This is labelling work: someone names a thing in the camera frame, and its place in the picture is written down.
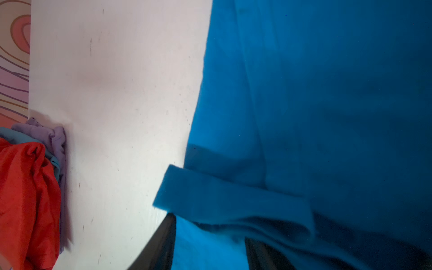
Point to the folded purple t shirt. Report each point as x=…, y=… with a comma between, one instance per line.
x=55, y=141

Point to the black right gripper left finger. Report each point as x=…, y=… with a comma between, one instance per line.
x=159, y=251

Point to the folded red t shirt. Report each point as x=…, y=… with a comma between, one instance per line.
x=30, y=207

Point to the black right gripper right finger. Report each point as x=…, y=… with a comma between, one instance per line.
x=263, y=257

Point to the blue t shirt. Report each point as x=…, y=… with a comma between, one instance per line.
x=312, y=137

